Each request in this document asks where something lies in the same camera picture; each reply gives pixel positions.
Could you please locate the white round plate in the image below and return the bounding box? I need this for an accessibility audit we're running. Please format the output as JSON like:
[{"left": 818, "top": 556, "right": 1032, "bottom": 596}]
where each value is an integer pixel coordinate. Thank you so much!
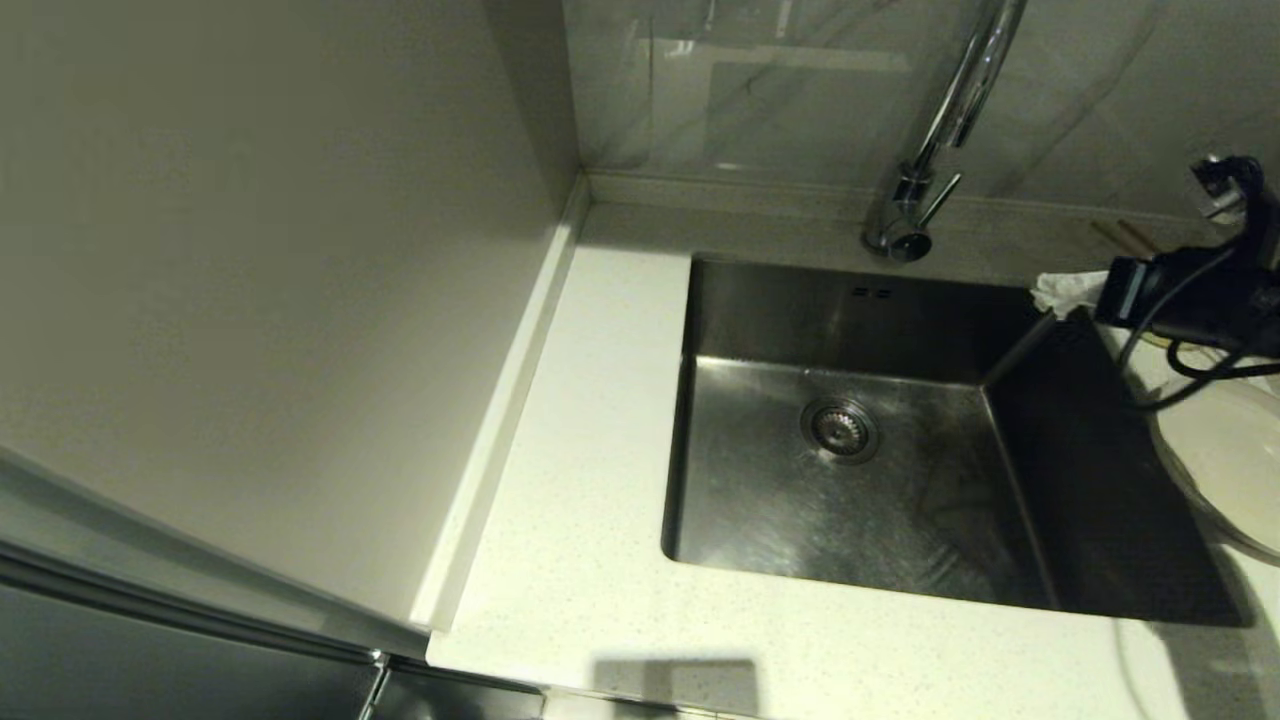
[{"left": 1148, "top": 375, "right": 1280, "bottom": 559}]

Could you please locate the chrome faucet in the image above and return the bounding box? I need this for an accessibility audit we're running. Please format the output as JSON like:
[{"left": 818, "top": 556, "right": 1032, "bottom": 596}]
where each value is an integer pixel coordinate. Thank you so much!
[{"left": 863, "top": 0, "right": 1029, "bottom": 264}]

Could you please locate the stainless steel sink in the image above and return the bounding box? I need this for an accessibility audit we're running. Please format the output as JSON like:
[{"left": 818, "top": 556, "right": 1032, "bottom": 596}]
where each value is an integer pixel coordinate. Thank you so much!
[{"left": 660, "top": 255, "right": 1251, "bottom": 629}]

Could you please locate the round metal drain strainer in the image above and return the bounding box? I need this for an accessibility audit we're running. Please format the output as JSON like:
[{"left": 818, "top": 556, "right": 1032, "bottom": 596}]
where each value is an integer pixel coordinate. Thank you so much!
[{"left": 800, "top": 397, "right": 881, "bottom": 464}]

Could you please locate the white counter upstand strip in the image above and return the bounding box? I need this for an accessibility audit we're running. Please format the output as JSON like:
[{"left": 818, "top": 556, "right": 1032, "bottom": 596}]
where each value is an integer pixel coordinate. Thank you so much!
[{"left": 410, "top": 175, "right": 593, "bottom": 633}]

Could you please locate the grey cabinet door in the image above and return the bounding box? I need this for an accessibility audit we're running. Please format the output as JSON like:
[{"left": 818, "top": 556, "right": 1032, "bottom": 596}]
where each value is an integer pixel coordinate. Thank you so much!
[{"left": 0, "top": 445, "right": 546, "bottom": 720}]

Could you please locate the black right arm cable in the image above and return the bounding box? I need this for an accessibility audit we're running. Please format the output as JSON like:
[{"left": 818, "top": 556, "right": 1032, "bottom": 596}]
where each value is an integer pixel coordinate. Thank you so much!
[{"left": 1115, "top": 160, "right": 1280, "bottom": 411}]

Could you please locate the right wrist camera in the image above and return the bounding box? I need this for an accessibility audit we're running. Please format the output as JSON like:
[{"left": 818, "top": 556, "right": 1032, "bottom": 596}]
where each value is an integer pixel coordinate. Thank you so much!
[{"left": 1190, "top": 153, "right": 1266, "bottom": 223}]

